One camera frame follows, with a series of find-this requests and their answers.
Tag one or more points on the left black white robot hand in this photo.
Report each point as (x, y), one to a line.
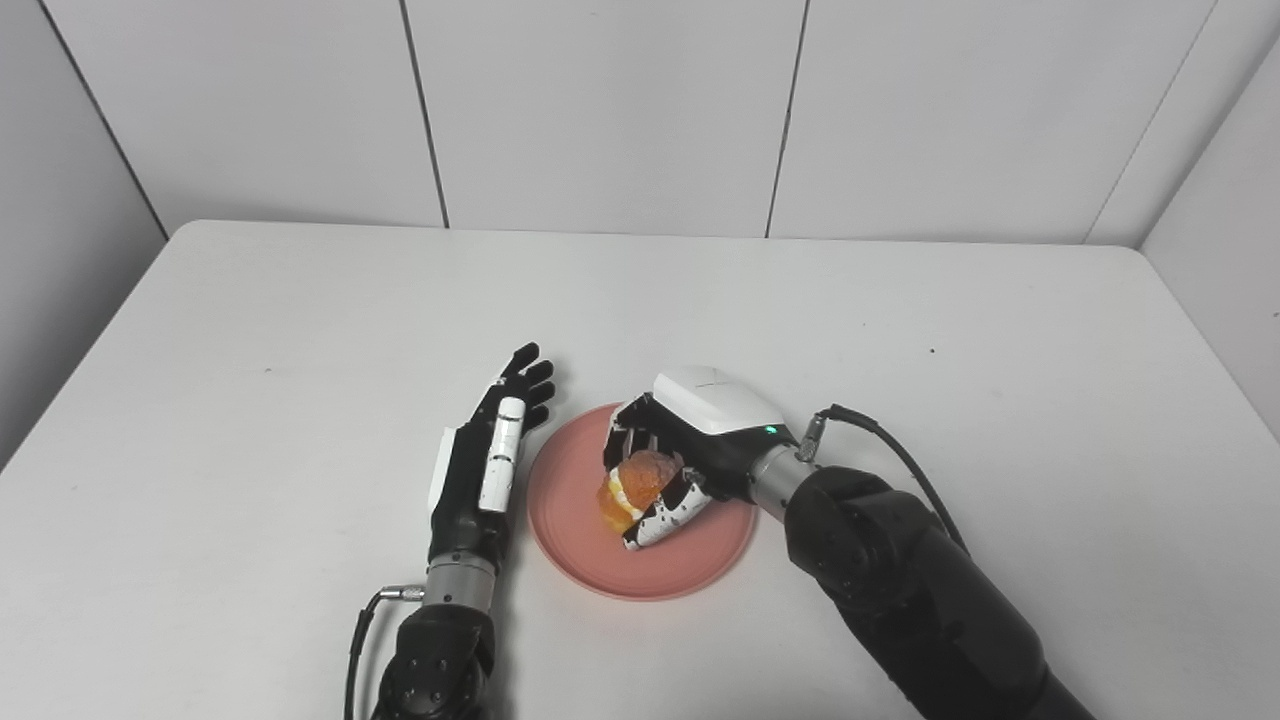
(465, 500)

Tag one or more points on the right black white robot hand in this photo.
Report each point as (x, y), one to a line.
(715, 410)

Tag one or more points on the cream puff pastry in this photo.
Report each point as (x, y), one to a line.
(640, 480)

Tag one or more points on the pink round plate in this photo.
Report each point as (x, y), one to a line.
(700, 560)

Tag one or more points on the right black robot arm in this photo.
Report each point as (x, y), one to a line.
(900, 580)

